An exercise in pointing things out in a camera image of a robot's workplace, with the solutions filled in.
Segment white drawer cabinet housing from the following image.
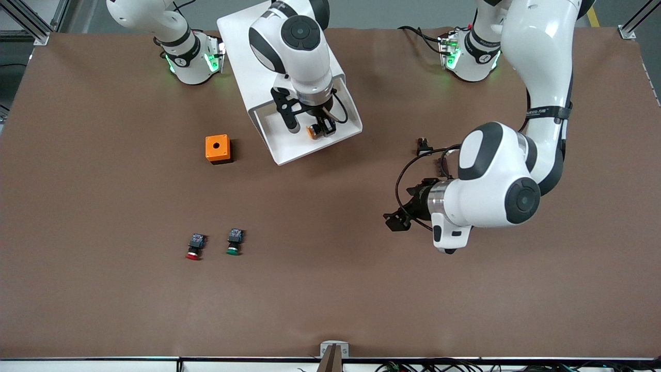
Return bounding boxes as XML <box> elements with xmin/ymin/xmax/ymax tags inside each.
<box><xmin>217</xmin><ymin>0</ymin><xmax>345</xmax><ymax>119</ymax></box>

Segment brown table cover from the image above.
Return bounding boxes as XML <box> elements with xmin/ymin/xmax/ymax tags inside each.
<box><xmin>0</xmin><ymin>26</ymin><xmax>661</xmax><ymax>360</ymax></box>

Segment black arm base cable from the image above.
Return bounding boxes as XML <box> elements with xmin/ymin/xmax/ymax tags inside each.
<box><xmin>398</xmin><ymin>25</ymin><xmax>446</xmax><ymax>55</ymax></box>

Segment metal table edge bracket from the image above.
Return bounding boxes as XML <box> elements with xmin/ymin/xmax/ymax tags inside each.
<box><xmin>319</xmin><ymin>340</ymin><xmax>350</xmax><ymax>372</ymax></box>

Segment white cabinet drawer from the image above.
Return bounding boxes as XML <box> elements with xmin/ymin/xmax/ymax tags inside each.
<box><xmin>248</xmin><ymin>75</ymin><xmax>363</xmax><ymax>167</ymax></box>

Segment tangled black cables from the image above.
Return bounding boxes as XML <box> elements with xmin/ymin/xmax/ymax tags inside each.
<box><xmin>297</xmin><ymin>358</ymin><xmax>661</xmax><ymax>372</ymax></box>

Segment green push button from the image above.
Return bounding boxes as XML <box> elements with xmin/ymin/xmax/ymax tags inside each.
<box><xmin>226</xmin><ymin>228</ymin><xmax>245</xmax><ymax>256</ymax></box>

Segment orange and black button box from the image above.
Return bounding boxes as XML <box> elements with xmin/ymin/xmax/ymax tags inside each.
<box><xmin>205</xmin><ymin>134</ymin><xmax>233</xmax><ymax>165</ymax></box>

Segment red push button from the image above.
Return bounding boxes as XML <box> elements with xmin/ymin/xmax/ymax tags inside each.
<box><xmin>185</xmin><ymin>233</ymin><xmax>208</xmax><ymax>261</ymax></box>

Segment aluminium frame profile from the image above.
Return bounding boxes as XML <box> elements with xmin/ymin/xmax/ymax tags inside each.
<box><xmin>617</xmin><ymin>0</ymin><xmax>661</xmax><ymax>41</ymax></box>
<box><xmin>0</xmin><ymin>0</ymin><xmax>68</xmax><ymax>46</ymax></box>

